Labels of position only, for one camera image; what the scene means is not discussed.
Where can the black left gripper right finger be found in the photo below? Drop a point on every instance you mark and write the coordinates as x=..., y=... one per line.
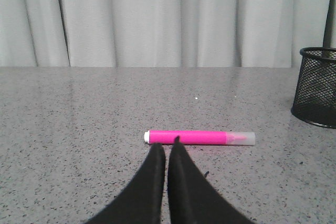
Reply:
x=191, y=197

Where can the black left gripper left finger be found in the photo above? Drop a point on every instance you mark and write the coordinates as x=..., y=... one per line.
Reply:
x=141, y=200

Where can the pink highlighter pen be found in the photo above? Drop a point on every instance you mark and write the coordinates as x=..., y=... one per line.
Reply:
x=200, y=137

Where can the black mesh pen holder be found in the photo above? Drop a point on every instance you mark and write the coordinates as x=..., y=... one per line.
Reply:
x=314, y=100

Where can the grey curtain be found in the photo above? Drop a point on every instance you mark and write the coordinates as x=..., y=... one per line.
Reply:
x=163, y=33

